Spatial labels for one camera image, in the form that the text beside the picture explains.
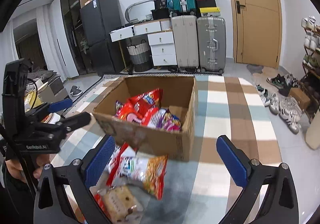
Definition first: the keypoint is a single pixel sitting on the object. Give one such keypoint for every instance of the white purple snack packet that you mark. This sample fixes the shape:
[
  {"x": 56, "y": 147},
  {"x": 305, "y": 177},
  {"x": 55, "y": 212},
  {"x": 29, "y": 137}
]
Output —
[{"x": 155, "y": 116}]

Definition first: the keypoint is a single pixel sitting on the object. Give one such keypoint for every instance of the wooden shoe rack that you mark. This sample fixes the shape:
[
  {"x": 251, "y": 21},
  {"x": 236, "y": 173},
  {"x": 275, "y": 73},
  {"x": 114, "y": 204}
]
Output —
[{"x": 306, "y": 84}]

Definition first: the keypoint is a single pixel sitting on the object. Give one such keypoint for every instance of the person's left forearm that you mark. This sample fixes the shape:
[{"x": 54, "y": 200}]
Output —
[{"x": 15, "y": 201}]

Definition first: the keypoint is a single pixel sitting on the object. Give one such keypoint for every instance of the black storage box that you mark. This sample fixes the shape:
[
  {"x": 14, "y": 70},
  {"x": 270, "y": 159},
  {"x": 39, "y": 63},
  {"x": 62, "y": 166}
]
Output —
[{"x": 160, "y": 14}]

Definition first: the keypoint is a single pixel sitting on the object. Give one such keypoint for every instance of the silver suitcase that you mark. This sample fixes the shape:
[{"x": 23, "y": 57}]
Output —
[{"x": 211, "y": 41}]

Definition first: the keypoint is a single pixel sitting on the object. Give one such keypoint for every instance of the brown cardboard box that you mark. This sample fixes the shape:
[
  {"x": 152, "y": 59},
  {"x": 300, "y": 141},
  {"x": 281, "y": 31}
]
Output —
[{"x": 160, "y": 141}]

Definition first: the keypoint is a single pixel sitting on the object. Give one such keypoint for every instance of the white drawer dresser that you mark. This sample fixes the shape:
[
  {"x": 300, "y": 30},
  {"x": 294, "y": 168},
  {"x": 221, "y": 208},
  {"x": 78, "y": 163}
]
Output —
[{"x": 161, "y": 39}]

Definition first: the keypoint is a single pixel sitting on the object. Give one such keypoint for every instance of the red black shoebox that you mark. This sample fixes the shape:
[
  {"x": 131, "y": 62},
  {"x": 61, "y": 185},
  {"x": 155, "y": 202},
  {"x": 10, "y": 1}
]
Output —
[{"x": 205, "y": 1}]

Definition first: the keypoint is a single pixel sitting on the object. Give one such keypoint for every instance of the yellow black box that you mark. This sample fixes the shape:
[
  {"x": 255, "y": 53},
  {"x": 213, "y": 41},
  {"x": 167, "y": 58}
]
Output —
[{"x": 210, "y": 11}]

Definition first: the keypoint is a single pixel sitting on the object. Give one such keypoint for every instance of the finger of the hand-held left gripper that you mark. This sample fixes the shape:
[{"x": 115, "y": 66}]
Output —
[
  {"x": 75, "y": 120},
  {"x": 60, "y": 106}
]

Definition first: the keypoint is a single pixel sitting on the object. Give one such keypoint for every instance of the small cardboard box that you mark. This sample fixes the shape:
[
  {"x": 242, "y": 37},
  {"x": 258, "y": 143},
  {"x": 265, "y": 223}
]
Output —
[{"x": 300, "y": 98}]

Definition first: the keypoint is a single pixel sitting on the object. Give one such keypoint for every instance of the clear cookie packet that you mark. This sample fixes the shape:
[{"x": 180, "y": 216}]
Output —
[{"x": 117, "y": 201}]

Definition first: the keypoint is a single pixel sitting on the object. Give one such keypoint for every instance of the patterned doormat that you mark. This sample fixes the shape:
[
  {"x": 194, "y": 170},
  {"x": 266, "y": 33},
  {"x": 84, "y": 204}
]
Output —
[{"x": 265, "y": 71}]

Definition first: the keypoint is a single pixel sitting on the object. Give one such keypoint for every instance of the scattered floor sneakers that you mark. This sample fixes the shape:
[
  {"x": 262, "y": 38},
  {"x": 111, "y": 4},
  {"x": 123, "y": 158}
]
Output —
[{"x": 287, "y": 111}]

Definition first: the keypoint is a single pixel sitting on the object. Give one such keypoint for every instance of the beige suitcase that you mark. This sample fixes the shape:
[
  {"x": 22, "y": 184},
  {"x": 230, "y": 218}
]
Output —
[{"x": 185, "y": 41}]

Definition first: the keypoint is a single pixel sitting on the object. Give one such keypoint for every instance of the woven laundry basket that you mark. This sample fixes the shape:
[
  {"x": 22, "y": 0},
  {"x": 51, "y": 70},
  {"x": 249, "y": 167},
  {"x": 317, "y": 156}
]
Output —
[{"x": 138, "y": 56}]

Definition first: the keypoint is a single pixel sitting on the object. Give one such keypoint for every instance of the white closet door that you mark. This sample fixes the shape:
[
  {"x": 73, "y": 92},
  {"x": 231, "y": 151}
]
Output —
[{"x": 50, "y": 39}]

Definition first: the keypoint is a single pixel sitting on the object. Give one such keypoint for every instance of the wooden door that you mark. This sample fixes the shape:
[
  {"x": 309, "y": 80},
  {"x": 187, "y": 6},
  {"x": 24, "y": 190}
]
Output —
[{"x": 257, "y": 21}]

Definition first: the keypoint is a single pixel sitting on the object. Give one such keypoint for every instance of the black refrigerator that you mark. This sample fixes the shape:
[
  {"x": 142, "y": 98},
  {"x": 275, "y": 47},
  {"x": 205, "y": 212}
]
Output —
[{"x": 100, "y": 26}]

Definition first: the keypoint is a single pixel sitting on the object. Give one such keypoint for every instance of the person's left hand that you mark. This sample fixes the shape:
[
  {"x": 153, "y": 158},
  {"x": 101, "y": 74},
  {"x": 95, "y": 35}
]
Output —
[{"x": 15, "y": 169}]

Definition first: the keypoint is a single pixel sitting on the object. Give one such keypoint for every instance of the grey slippers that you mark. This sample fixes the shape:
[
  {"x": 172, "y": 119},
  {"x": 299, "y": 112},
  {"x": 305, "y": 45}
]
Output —
[{"x": 75, "y": 91}]

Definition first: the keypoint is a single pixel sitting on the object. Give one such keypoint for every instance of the shoe rack with shoes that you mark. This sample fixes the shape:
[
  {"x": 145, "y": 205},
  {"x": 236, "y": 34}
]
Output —
[{"x": 311, "y": 39}]

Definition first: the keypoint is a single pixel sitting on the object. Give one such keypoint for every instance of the red pink snack packet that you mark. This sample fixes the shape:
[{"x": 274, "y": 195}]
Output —
[{"x": 130, "y": 114}]

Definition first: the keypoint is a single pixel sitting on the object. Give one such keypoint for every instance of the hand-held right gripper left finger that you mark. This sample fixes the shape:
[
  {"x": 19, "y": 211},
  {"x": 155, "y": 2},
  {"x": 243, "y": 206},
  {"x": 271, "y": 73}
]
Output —
[{"x": 100, "y": 161}]

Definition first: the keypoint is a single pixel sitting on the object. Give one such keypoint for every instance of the curved metal hoop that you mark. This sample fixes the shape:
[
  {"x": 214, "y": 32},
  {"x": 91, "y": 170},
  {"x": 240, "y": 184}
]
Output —
[{"x": 136, "y": 4}]

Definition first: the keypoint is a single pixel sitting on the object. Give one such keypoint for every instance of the noodle snack packet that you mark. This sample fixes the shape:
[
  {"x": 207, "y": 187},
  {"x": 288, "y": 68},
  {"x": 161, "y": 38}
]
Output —
[{"x": 147, "y": 171}]

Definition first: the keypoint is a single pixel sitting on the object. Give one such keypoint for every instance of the dark glass wardrobe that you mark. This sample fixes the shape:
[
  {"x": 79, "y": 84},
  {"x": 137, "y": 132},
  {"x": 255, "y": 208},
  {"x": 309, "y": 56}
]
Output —
[{"x": 72, "y": 14}]

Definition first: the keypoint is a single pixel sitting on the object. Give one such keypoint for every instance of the red cone snack packet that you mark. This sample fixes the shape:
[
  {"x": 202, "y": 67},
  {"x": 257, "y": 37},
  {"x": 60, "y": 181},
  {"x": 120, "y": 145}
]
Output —
[{"x": 147, "y": 101}]

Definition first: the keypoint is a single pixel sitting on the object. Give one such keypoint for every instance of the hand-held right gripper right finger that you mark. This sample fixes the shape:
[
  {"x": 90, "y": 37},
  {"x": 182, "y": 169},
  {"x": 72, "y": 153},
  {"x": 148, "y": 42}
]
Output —
[{"x": 232, "y": 161}]

